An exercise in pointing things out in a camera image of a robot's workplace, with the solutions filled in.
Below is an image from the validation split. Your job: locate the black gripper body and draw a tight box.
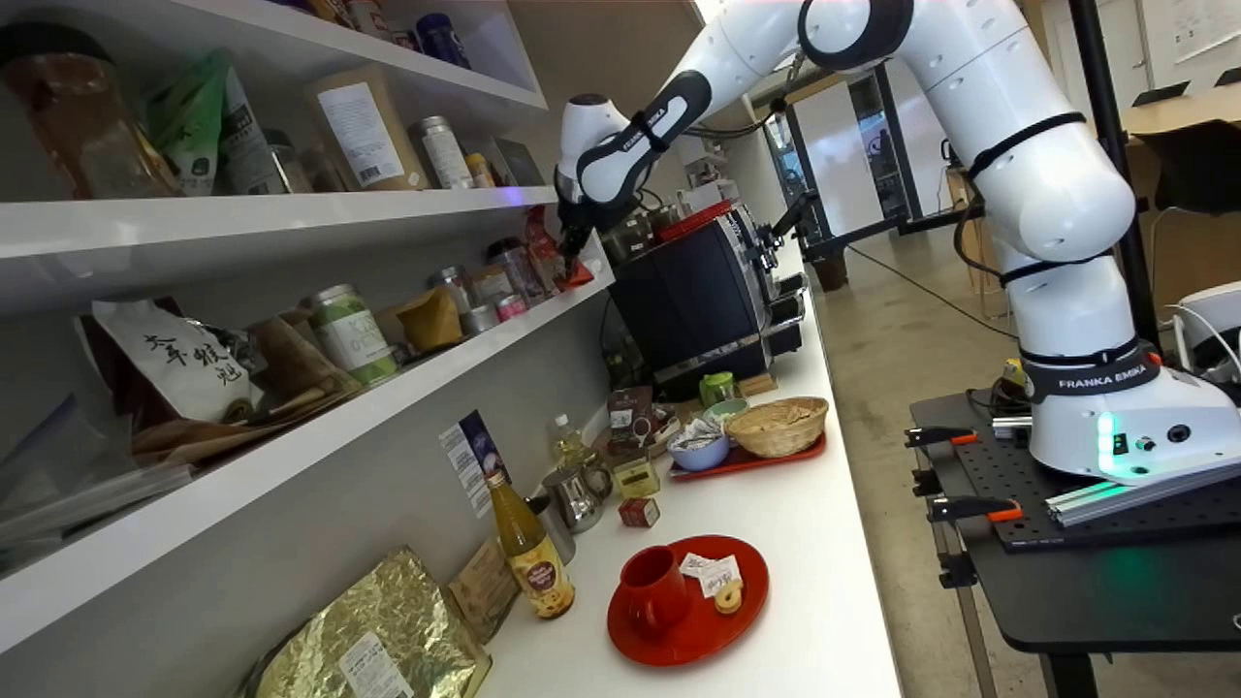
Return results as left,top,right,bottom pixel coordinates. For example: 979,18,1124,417
554,170,606,262

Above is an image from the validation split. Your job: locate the orange snack packet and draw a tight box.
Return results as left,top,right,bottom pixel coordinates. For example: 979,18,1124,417
523,204,593,291

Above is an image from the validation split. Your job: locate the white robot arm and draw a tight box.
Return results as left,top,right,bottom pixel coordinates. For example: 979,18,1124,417
554,0,1241,486

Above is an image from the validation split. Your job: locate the black coffee machine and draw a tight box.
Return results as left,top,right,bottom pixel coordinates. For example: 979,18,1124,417
612,204,802,398

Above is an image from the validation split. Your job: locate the green lidded white jar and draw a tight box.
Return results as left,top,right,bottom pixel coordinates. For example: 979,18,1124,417
312,283,395,386

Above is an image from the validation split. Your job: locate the blue bowl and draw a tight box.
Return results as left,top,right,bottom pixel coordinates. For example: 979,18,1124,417
668,417,730,471

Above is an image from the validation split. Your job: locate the blue white leaflet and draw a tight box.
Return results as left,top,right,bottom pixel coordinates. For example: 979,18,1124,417
438,412,503,514

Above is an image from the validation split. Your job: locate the yellow oil bottle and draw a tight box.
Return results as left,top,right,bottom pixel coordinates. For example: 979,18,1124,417
488,471,575,619

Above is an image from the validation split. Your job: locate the red cup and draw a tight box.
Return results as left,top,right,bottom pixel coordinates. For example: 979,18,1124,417
617,548,690,634

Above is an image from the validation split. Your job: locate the red plate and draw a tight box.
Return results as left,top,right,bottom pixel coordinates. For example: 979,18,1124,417
606,534,770,665

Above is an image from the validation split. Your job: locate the white bag with writing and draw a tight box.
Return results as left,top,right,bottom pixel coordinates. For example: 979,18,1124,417
95,297,259,421

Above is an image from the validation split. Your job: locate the gold foil bag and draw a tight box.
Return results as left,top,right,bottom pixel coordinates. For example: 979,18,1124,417
240,548,493,698

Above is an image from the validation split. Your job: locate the black robot cart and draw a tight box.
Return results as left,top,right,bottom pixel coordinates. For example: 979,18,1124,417
909,386,1241,698

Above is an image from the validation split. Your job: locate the white wall shelf unit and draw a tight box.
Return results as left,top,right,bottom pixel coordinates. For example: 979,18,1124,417
0,0,554,651

